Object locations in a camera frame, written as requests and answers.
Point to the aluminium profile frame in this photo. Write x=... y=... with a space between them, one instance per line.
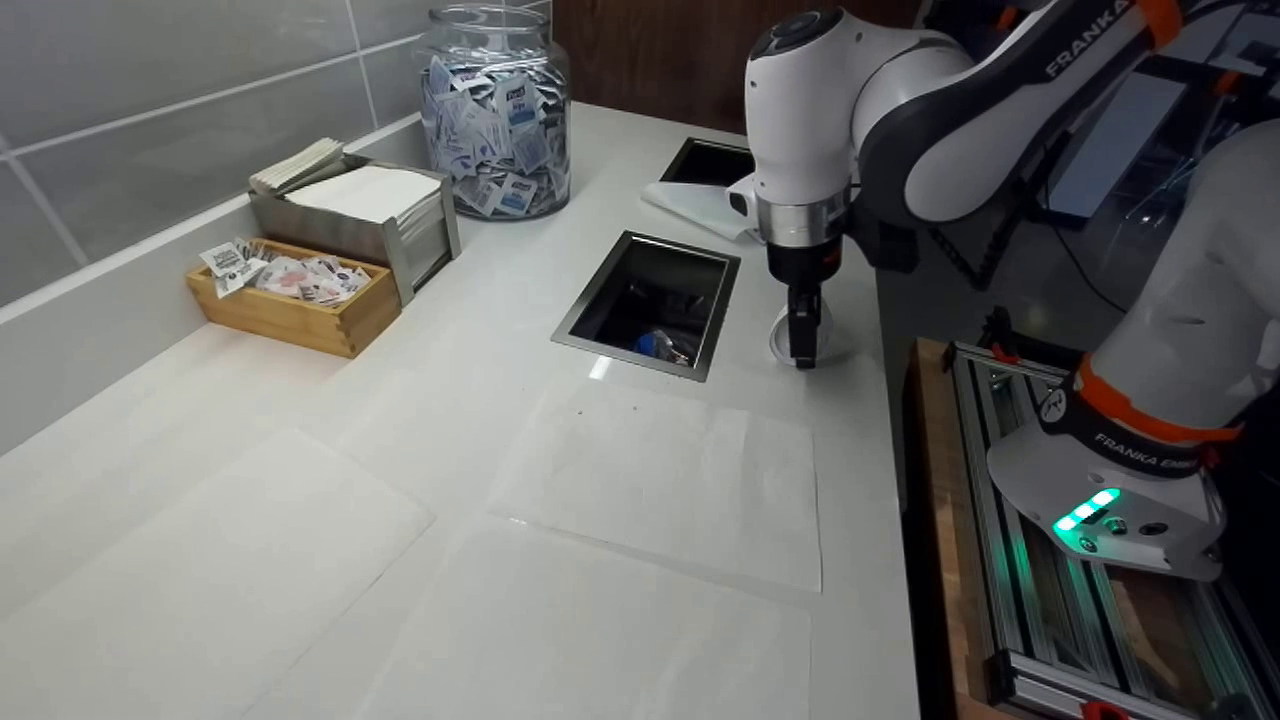
x=1053 y=600

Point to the wooden platform board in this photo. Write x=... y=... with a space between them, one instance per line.
x=949 y=561

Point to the blue trash piece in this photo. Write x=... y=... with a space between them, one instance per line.
x=655 y=347

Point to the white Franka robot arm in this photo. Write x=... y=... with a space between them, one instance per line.
x=1184 y=305

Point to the steel-rimmed countertop bin opening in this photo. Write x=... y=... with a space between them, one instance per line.
x=648 y=305

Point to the glass jar of packets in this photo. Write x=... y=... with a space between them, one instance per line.
x=497 y=112

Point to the white tray with black opening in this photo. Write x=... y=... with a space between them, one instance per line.
x=692 y=203

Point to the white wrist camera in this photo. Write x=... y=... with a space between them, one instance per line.
x=744 y=203

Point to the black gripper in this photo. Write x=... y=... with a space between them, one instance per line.
x=807 y=272

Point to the wooden box of packets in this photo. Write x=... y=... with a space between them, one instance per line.
x=300 y=315

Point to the tablet screen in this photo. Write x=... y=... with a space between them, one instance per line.
x=1113 y=141

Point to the clear rectangular counter sheet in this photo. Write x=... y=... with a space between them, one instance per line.
x=184 y=585

